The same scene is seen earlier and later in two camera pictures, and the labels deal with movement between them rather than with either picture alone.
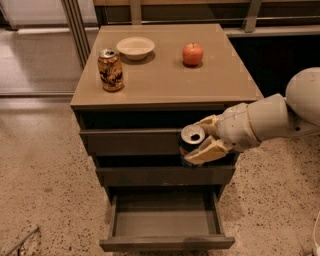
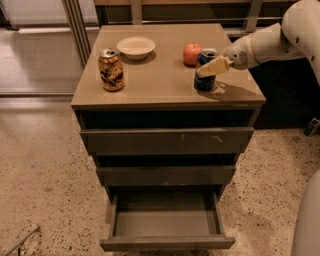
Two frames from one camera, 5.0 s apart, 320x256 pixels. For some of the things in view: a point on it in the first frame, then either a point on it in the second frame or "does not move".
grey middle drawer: x=165 y=175 does not move
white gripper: x=235 y=128 -> x=240 y=53
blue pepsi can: x=190 y=136 -> x=205 y=83
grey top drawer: x=132 y=141 does not move
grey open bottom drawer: x=166 y=221 does not move
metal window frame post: x=77 y=29 does not move
